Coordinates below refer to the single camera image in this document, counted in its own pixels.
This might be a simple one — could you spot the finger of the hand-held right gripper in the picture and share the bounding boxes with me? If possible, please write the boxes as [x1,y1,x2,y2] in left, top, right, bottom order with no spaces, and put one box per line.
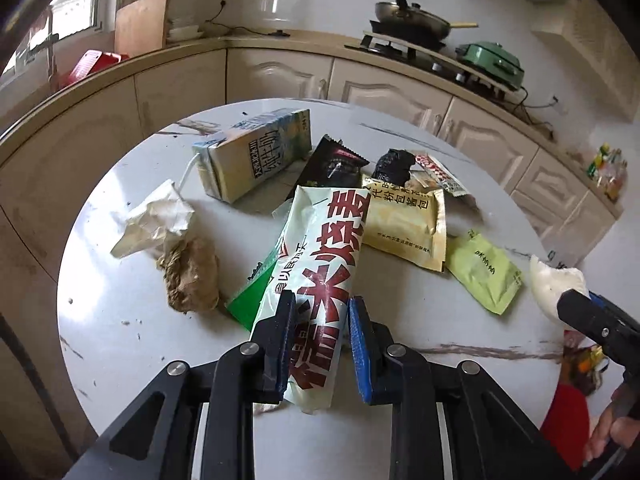
[557,287,613,348]
[589,294,640,333]

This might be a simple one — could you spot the seasoning bottles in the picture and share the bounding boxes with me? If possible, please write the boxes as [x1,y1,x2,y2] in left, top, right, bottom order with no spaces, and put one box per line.
[587,144,628,203]

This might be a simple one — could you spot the white wrapper with red print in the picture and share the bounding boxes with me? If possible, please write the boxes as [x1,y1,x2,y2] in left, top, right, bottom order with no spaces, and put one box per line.
[250,185,371,415]

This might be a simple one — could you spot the white tissue lump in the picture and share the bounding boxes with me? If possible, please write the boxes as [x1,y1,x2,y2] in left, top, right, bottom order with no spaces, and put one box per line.
[529,255,586,331]

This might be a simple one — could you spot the milk carton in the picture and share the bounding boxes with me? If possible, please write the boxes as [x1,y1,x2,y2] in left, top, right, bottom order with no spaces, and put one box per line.
[192,108,312,204]

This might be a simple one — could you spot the black pot power cord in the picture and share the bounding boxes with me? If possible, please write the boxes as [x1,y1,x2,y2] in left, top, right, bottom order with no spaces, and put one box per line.
[510,87,558,141]

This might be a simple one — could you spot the black power cable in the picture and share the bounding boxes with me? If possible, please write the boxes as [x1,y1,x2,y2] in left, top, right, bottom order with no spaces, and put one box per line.
[204,2,291,38]

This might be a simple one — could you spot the green and white wrapper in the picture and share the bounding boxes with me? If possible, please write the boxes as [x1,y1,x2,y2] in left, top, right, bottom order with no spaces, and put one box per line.
[225,200,296,333]

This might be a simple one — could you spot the light green packet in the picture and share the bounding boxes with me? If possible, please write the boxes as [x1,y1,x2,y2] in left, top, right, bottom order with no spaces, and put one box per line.
[445,230,523,316]

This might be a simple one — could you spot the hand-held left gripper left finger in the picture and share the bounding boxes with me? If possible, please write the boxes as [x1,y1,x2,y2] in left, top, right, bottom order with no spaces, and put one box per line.
[65,290,298,480]

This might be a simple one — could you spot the sink faucet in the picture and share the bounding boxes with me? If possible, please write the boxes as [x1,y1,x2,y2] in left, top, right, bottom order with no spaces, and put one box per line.
[27,2,63,93]

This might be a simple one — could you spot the green electric cooking pot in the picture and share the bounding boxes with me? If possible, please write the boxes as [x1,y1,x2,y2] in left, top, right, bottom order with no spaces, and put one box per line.
[455,41,526,92]

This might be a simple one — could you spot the black gas stove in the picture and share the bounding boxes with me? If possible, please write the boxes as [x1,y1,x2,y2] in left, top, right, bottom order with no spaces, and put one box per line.
[344,19,518,98]

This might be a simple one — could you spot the black plastic bag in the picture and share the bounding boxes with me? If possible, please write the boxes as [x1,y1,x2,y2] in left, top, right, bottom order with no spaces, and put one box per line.
[372,148,417,187]

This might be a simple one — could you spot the black snack packet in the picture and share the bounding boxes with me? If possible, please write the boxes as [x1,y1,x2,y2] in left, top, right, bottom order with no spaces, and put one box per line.
[272,135,370,218]

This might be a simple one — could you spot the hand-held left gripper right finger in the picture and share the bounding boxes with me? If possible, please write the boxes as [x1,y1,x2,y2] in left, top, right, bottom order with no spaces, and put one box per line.
[348,296,581,480]

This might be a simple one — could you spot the beige crumpled wrapper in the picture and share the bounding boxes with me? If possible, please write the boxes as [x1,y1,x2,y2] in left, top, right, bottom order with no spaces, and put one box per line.
[409,170,443,193]

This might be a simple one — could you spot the person's right hand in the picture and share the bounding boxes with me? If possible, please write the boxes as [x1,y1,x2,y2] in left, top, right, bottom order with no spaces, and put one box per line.
[582,402,640,465]

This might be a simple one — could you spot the red dish rack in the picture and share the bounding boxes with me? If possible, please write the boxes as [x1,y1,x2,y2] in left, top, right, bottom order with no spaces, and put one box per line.
[57,50,130,92]

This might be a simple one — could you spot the wooden cutting board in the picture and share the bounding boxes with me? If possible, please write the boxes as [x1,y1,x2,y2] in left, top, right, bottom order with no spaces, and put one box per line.
[114,0,169,57]

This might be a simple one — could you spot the cream wall cabinet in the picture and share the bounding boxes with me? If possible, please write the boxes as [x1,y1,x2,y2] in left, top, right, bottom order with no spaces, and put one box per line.
[532,7,640,121]

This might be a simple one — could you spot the crumpled white paper napkin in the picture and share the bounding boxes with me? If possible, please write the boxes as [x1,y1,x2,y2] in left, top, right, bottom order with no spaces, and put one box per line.
[110,180,196,261]

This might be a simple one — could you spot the crumpled brown paper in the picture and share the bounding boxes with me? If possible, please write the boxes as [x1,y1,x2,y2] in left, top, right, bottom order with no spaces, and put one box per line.
[159,236,221,316]

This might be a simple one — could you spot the kitchen window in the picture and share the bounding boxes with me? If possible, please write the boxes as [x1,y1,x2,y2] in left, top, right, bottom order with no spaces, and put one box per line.
[0,0,108,78]

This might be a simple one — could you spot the stack of white plates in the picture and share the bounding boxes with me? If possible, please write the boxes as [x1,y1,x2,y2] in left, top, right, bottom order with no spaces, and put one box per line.
[166,15,205,43]

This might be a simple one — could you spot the yellow sauce packet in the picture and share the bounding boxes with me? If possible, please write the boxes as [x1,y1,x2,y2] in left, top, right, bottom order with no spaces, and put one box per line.
[361,175,447,273]

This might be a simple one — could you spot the steel frying pan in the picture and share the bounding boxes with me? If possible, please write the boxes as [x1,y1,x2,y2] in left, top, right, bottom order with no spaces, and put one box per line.
[375,0,453,41]

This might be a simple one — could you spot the red and white small packet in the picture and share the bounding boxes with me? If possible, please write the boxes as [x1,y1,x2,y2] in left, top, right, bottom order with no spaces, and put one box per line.
[415,153,468,197]

